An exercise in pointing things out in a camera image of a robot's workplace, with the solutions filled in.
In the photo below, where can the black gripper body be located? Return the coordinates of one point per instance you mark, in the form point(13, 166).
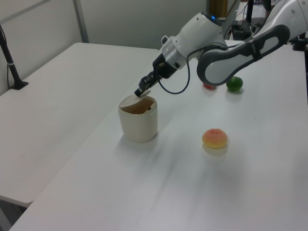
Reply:
point(166, 67)

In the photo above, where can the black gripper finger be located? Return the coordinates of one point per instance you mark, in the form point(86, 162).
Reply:
point(141, 87)
point(152, 80)

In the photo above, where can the cream garbage bin lid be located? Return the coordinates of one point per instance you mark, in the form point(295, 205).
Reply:
point(131, 101)

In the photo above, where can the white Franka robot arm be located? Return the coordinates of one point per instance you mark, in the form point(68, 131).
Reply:
point(216, 65)

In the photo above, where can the cream plastic garbage bin body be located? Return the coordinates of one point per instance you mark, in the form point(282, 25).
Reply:
point(138, 127)

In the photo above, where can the red strawberry toy fruit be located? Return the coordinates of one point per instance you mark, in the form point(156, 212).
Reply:
point(209, 86)

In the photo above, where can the green lime toy fruit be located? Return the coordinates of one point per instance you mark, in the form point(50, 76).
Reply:
point(235, 84)

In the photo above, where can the brown wooden board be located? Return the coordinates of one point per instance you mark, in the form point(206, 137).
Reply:
point(217, 8)

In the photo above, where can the black equipment box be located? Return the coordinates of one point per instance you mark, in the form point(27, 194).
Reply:
point(240, 30)

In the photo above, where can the orange yellow peach toy fruit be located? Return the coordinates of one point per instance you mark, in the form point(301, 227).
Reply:
point(214, 138)

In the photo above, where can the black vertical pole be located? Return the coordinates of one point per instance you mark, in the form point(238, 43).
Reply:
point(249, 10)

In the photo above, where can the black clamp stand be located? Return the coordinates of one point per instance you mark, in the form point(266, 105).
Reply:
point(299, 42)

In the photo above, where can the grey partition post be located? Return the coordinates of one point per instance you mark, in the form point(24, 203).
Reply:
point(81, 20)

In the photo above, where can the black camera stand pole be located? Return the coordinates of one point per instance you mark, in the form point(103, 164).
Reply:
point(10, 66)

